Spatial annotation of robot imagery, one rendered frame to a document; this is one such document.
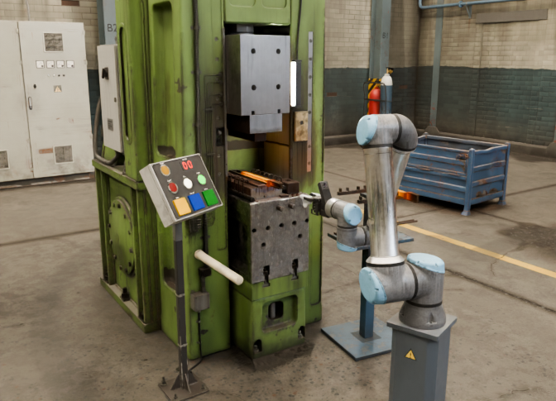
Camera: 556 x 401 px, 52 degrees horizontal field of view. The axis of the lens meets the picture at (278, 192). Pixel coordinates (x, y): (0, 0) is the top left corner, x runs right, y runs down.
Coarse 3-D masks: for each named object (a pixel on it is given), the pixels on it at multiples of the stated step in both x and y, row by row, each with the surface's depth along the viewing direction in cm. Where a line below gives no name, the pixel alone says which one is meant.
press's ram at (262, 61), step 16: (240, 48) 279; (256, 48) 284; (272, 48) 289; (288, 48) 295; (240, 64) 281; (256, 64) 286; (272, 64) 291; (288, 64) 297; (240, 80) 283; (256, 80) 288; (272, 80) 293; (288, 80) 298; (240, 96) 285; (256, 96) 290; (272, 96) 295; (288, 96) 300; (240, 112) 287; (256, 112) 292; (272, 112) 297; (288, 112) 303
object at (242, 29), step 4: (228, 24) 301; (232, 24) 300; (236, 24) 299; (240, 24) 299; (244, 24) 299; (248, 24) 301; (228, 28) 302; (232, 28) 300; (236, 28) 299; (240, 28) 299; (244, 28) 300; (248, 28) 301; (252, 28) 304; (228, 32) 306; (232, 32) 302; (236, 32) 301; (240, 32) 300; (244, 32) 301; (248, 32) 302; (252, 32) 306
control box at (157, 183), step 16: (176, 160) 261; (192, 160) 269; (144, 176) 251; (160, 176) 249; (176, 176) 257; (192, 176) 265; (208, 176) 274; (160, 192) 247; (176, 192) 253; (192, 192) 261; (160, 208) 250; (192, 208) 257; (208, 208) 265
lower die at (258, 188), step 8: (232, 176) 324; (240, 176) 324; (248, 176) 319; (264, 176) 323; (232, 184) 315; (240, 184) 308; (248, 184) 308; (256, 184) 303; (264, 184) 303; (248, 192) 301; (256, 192) 301; (264, 192) 304; (272, 192) 307; (280, 192) 310
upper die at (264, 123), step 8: (232, 120) 305; (240, 120) 299; (248, 120) 291; (256, 120) 293; (264, 120) 295; (272, 120) 298; (280, 120) 301; (232, 128) 307; (240, 128) 300; (248, 128) 292; (256, 128) 294; (264, 128) 296; (272, 128) 299; (280, 128) 302
